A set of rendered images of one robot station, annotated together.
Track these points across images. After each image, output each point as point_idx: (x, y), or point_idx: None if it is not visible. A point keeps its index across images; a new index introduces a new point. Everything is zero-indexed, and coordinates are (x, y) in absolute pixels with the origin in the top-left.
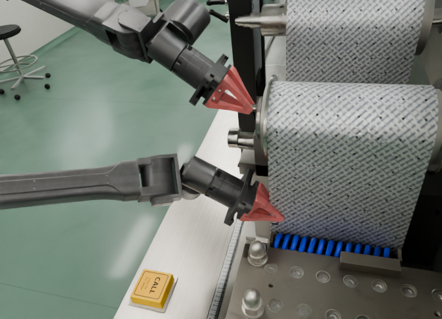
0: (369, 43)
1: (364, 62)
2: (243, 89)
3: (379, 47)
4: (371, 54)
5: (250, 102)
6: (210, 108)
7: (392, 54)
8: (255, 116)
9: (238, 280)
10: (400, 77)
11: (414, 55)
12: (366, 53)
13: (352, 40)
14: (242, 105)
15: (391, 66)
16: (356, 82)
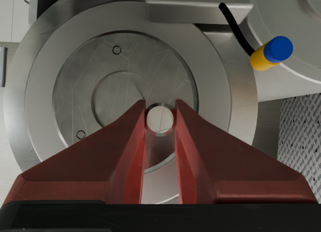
0: (304, 175)
1: (308, 141)
2: (179, 202)
3: (297, 165)
4: (302, 154)
5: (175, 137)
6: (34, 166)
7: (289, 151)
8: (65, 142)
9: None
10: (285, 114)
11: (278, 146)
12: (306, 157)
13: (318, 187)
14: (177, 119)
15: (289, 132)
16: (315, 100)
